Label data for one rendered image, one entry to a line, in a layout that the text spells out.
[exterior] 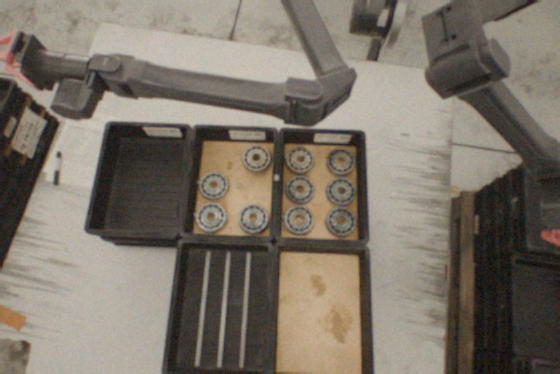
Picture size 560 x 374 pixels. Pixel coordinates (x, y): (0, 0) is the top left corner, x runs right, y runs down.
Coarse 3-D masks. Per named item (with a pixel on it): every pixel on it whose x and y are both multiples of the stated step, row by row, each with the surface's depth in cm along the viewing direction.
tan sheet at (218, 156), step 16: (208, 144) 139; (224, 144) 139; (240, 144) 139; (256, 144) 139; (272, 144) 139; (208, 160) 137; (224, 160) 137; (240, 160) 137; (256, 160) 137; (272, 160) 137; (240, 176) 135; (256, 176) 135; (240, 192) 133; (256, 192) 133; (240, 208) 131
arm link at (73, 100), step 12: (96, 60) 71; (108, 60) 71; (96, 72) 73; (108, 72) 71; (60, 84) 71; (72, 84) 71; (84, 84) 72; (96, 84) 73; (60, 96) 70; (72, 96) 71; (84, 96) 72; (96, 96) 74; (60, 108) 71; (72, 108) 71; (84, 108) 71
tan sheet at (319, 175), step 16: (288, 144) 139; (320, 160) 137; (288, 176) 135; (320, 176) 135; (352, 176) 135; (320, 192) 133; (288, 208) 131; (320, 208) 131; (352, 208) 131; (320, 224) 129
